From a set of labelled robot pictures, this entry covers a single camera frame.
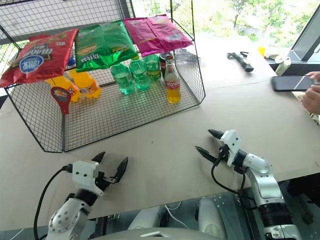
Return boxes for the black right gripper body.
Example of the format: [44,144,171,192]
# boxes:
[214,144,230,164]

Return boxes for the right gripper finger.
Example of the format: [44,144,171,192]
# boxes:
[195,146,217,165]
[207,128,225,141]

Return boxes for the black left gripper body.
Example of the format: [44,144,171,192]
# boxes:
[94,171,118,193]

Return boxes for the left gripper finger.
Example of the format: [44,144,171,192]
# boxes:
[113,156,129,185]
[90,151,107,165]

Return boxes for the black smartphone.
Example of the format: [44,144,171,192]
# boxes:
[271,74,319,93]

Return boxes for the glass bottle orange drink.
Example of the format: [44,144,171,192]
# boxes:
[164,55,182,105]

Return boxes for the orange soda plastic bottle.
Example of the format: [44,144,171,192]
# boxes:
[45,75,83,104]
[66,69,102,100]

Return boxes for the green soda plastic bottle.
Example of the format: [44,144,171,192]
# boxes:
[128,56,152,93]
[145,53,164,83]
[110,63,136,96]

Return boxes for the dark cola bottle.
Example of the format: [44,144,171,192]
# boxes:
[158,52,174,81]

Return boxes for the person's bare hand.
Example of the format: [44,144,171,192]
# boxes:
[307,70,320,85]
[300,84,320,116]

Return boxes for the silver rounded robot shell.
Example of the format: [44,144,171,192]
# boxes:
[198,196,226,234]
[126,206,166,231]

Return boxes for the grey curved robot torso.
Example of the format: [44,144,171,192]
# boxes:
[91,226,232,240]

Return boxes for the black hand tool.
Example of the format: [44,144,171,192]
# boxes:
[226,50,254,73]

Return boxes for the magenta chip bag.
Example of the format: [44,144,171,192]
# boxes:
[123,16,161,58]
[146,15,194,53]

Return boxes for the green chip bag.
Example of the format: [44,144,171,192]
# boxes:
[74,20,138,73]

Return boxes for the red chip bag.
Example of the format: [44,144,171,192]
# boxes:
[0,28,80,88]

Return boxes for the dark framed glass panel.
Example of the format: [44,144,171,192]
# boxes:
[286,1,320,64]

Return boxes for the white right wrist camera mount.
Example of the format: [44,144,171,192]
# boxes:
[220,129,242,167]

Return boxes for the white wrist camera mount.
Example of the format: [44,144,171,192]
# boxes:
[220,129,242,167]
[71,160,105,198]

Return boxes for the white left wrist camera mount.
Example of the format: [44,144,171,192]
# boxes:
[71,160,105,198]

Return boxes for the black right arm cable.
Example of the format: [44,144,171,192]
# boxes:
[210,149,247,201]

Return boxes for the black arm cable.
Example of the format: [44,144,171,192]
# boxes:
[33,164,74,240]
[210,149,247,201]

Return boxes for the black wire mesh display rack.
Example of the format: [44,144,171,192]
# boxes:
[0,0,207,153]

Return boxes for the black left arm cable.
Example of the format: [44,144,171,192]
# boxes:
[33,164,74,240]

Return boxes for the thin white cable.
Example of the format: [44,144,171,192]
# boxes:
[164,199,183,222]

